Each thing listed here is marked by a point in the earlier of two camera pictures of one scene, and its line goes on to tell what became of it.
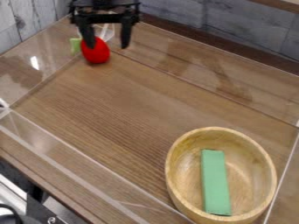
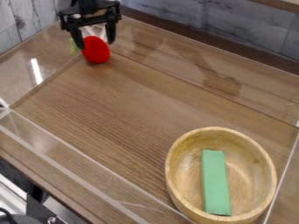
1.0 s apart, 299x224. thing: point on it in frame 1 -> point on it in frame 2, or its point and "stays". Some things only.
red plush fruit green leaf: x=97 y=55 stays
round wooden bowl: x=250 y=170 stays
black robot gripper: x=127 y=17 -> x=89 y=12
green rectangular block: x=215 y=186 stays
